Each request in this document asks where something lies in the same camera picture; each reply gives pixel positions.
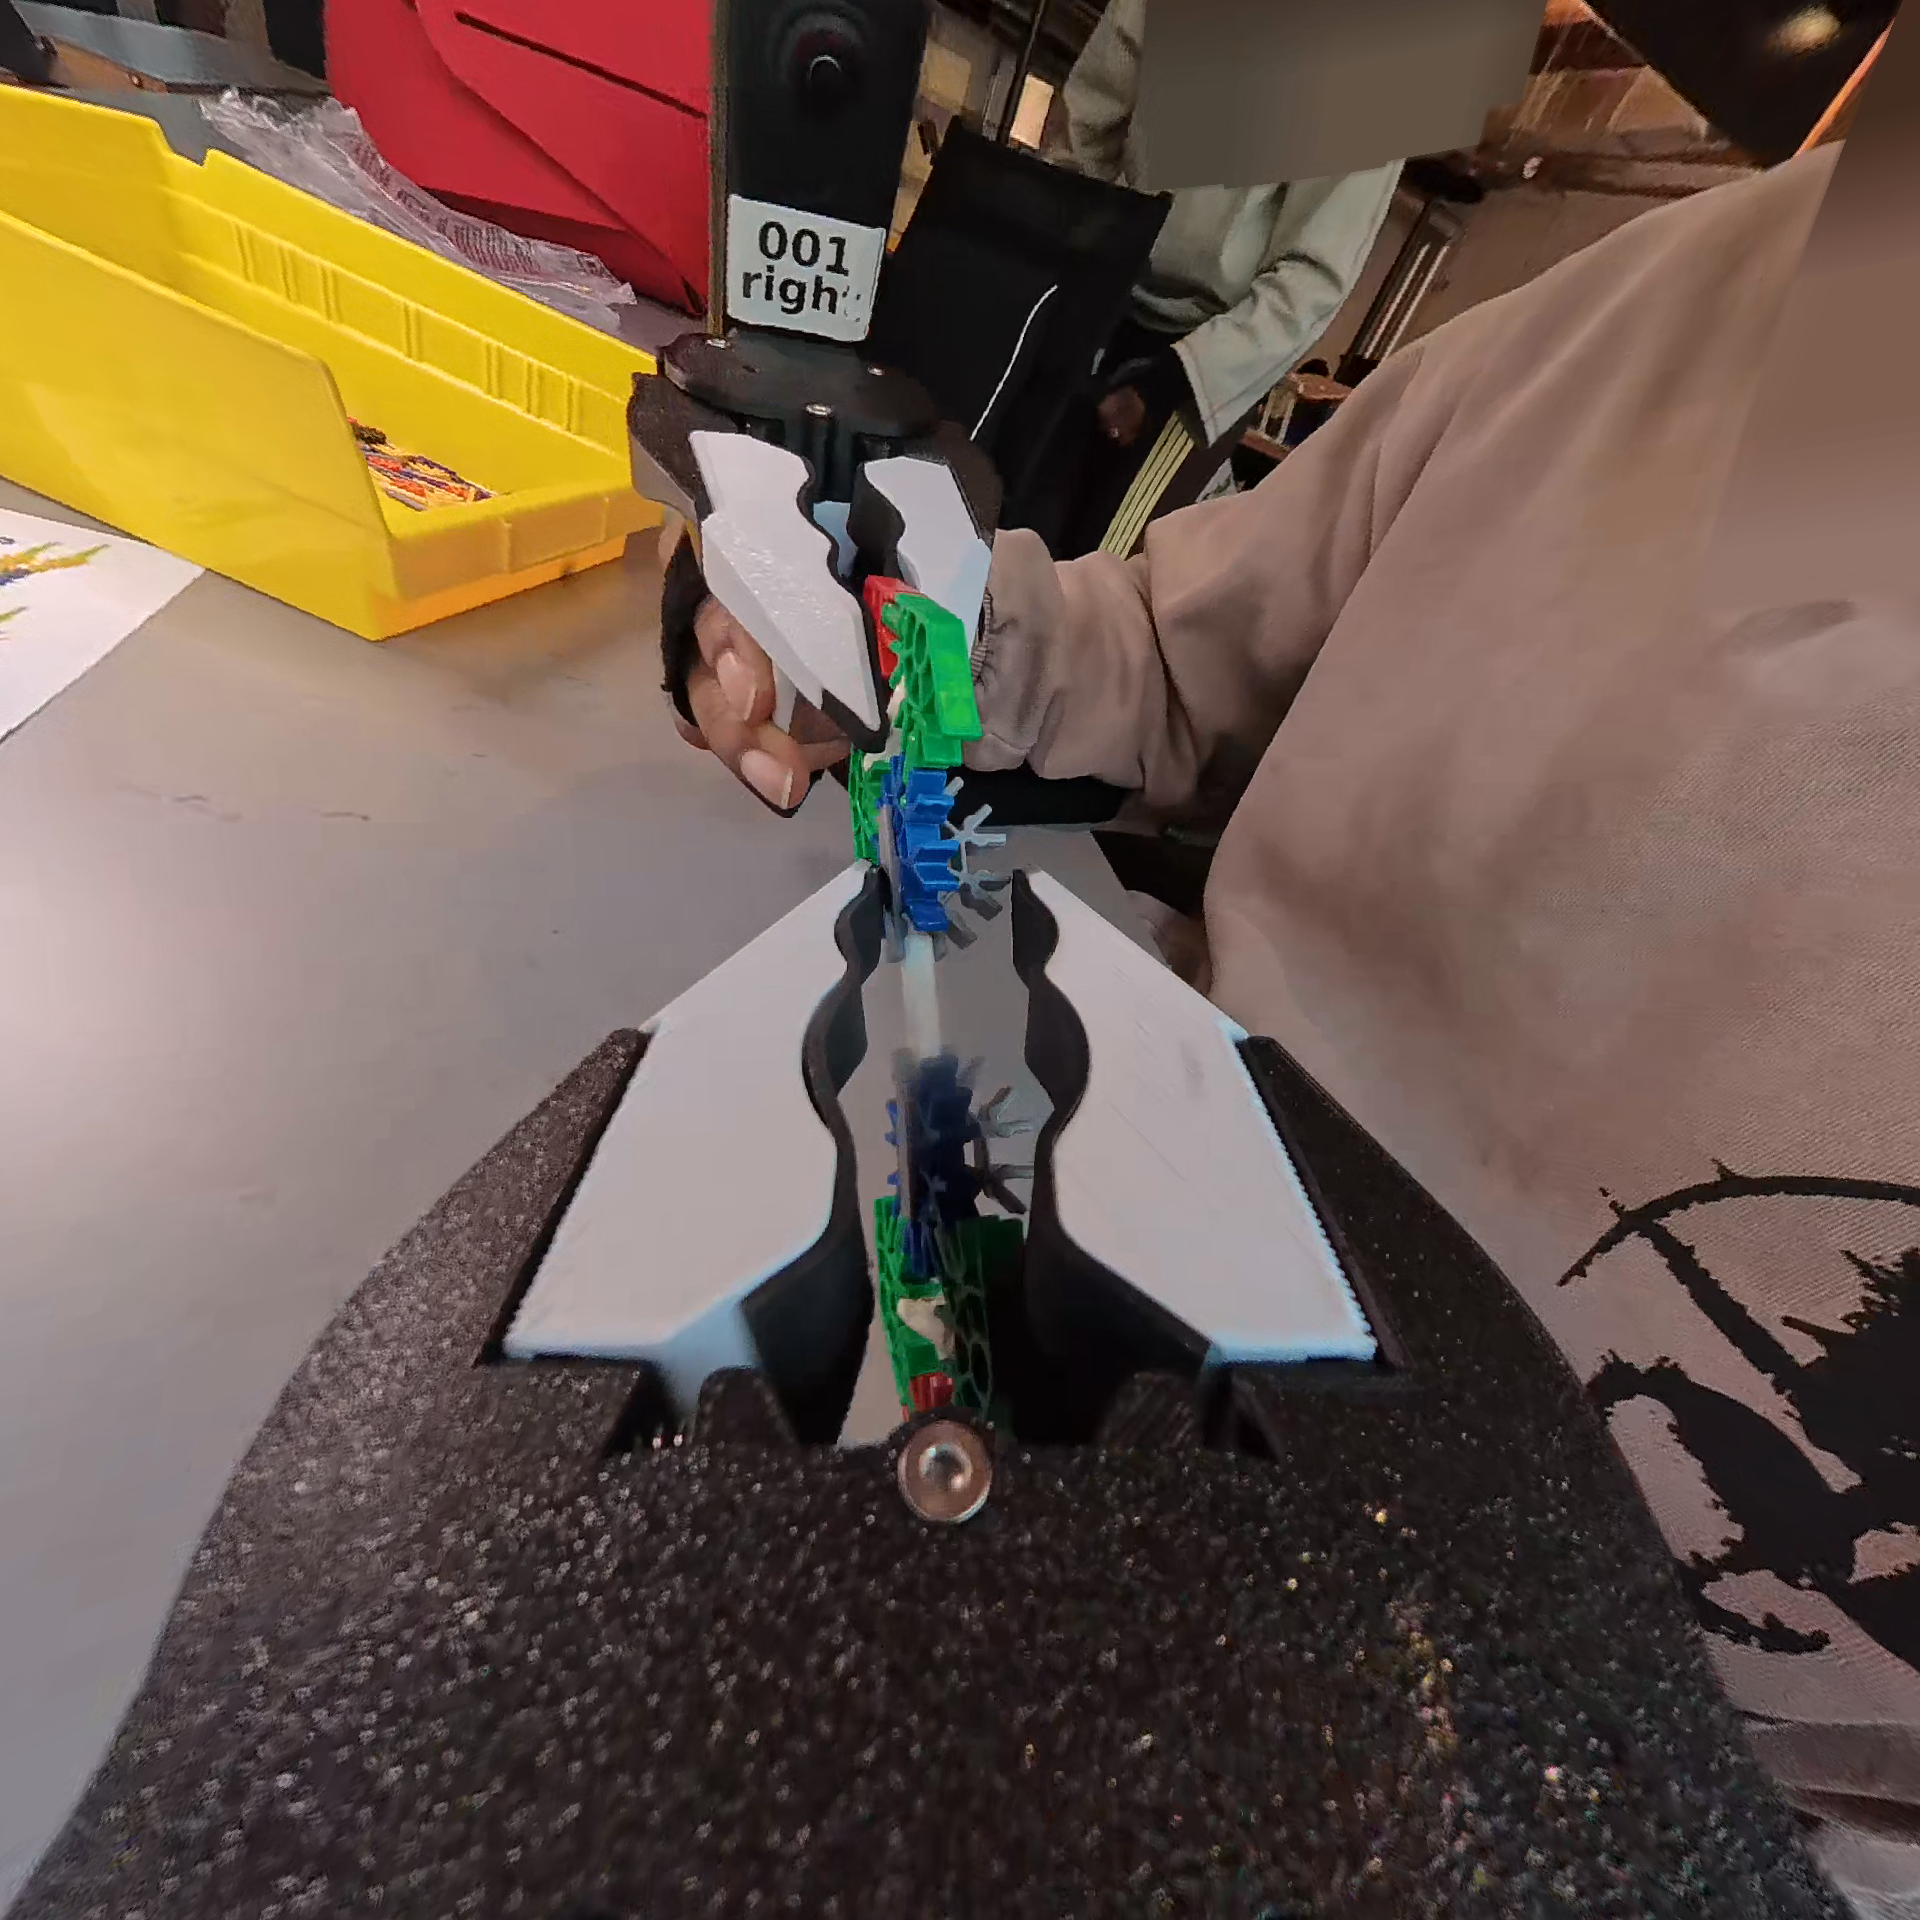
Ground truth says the person's beige clothing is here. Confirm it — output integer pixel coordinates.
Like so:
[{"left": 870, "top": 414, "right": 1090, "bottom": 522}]
[{"left": 1156, "top": 151, "right": 1920, "bottom": 1817}]

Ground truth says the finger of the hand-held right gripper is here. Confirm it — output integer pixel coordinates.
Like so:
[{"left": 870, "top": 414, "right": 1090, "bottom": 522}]
[
  {"left": 686, "top": 429, "right": 889, "bottom": 741},
  {"left": 856, "top": 450, "right": 998, "bottom": 646}
]

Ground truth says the pile of toy building pieces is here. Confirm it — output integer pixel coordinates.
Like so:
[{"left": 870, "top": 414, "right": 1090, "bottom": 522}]
[{"left": 355, "top": 436, "right": 501, "bottom": 513}]

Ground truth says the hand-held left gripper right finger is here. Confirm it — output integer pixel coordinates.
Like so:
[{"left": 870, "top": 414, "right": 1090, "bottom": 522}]
[{"left": 1005, "top": 871, "right": 1384, "bottom": 1436}]

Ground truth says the yellow plastic bin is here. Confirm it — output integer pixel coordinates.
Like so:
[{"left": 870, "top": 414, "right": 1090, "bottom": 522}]
[{"left": 0, "top": 83, "right": 667, "bottom": 641}]

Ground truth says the clear plastic bag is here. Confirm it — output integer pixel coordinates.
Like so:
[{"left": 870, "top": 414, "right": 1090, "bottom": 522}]
[{"left": 196, "top": 85, "right": 637, "bottom": 319}]

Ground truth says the person's right forearm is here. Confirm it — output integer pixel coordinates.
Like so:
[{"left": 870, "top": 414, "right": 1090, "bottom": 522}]
[{"left": 976, "top": 151, "right": 1920, "bottom": 837}]

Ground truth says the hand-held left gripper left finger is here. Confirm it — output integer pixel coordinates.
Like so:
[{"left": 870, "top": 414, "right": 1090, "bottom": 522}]
[{"left": 499, "top": 871, "right": 904, "bottom": 1436}]

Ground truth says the person's right hand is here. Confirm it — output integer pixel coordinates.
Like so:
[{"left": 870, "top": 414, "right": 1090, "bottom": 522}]
[{"left": 661, "top": 546, "right": 864, "bottom": 821}]

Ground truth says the white folded instruction booklet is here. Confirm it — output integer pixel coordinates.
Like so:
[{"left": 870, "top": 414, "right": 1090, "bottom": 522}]
[{"left": 0, "top": 513, "right": 206, "bottom": 743}]

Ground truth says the black mesh chair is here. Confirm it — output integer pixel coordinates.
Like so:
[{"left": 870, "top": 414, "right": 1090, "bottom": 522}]
[{"left": 870, "top": 121, "right": 1173, "bottom": 562}]

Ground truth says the red tote bag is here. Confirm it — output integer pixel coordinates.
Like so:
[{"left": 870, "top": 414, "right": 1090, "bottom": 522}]
[{"left": 325, "top": 0, "right": 722, "bottom": 317}]

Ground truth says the colourful toy rod model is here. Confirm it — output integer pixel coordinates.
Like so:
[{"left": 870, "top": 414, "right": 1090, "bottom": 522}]
[{"left": 842, "top": 572, "right": 1042, "bottom": 1417}]

